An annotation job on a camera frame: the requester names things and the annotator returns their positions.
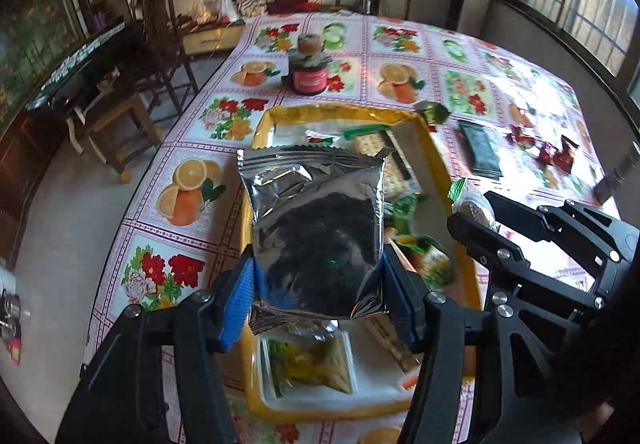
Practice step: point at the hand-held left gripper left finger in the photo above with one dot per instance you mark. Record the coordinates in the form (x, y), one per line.
(237, 304)

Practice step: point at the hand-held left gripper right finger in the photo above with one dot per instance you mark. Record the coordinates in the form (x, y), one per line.
(400, 299)

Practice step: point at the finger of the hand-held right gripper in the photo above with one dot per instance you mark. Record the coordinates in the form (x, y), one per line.
(520, 216)
(480, 236)

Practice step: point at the yellow rimmed white box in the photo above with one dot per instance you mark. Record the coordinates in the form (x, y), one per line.
(370, 384)

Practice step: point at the large silver foil snack packet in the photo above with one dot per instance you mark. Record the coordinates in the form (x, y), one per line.
(315, 234)

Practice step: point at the yellow label cracker packet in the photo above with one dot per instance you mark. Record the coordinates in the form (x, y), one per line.
(372, 144)

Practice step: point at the clear packet yellow snacks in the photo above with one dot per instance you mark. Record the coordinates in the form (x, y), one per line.
(310, 364)

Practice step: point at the red candy wrapper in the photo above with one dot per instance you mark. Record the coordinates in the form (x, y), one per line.
(566, 155)
(546, 155)
(520, 134)

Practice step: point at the dark green flat packet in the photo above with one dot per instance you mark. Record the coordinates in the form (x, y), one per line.
(480, 154)

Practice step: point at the floral fruit print tablecloth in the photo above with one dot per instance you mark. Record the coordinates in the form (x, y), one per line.
(150, 269)

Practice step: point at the grey ribbed cylinder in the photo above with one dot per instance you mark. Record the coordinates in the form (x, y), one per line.
(612, 181)

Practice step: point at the clear cracker packet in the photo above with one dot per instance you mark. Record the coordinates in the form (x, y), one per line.
(397, 172)

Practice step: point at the green triangular snack packet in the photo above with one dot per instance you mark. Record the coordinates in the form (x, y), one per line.
(432, 112)

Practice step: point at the wooden stool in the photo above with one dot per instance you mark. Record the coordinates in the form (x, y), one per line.
(117, 124)

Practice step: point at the pink label glass jar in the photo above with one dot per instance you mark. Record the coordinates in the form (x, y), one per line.
(307, 74)

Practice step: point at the yellow drawer cabinet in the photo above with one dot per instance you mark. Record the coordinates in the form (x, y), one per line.
(210, 38)

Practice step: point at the dark side table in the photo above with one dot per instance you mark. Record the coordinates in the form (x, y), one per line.
(75, 84)

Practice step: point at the dark wooden chair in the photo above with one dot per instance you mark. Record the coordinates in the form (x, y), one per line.
(160, 19)

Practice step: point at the white plastic bag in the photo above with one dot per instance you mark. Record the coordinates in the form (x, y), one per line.
(220, 4)

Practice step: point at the folded striped cloth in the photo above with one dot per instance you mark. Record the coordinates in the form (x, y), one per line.
(255, 2)

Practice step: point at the floral wall painting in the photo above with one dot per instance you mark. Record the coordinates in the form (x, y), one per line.
(30, 24)

